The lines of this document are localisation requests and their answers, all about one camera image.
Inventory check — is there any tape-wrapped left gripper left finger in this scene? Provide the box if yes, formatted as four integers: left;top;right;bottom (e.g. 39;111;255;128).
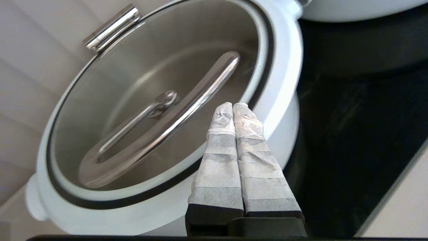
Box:
185;102;245;237

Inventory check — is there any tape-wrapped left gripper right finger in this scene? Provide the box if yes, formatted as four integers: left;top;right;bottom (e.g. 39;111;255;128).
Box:
233;103;306;222

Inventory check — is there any white steel-lined pot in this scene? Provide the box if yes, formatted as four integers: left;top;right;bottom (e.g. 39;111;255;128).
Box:
302;0;428;23
25;0;314;237

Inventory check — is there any large black glass cooktop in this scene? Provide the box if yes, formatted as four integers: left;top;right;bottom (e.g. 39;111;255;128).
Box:
283;5;428;239

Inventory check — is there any glass lid with white rim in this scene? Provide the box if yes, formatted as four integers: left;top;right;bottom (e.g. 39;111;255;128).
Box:
35;0;304;235

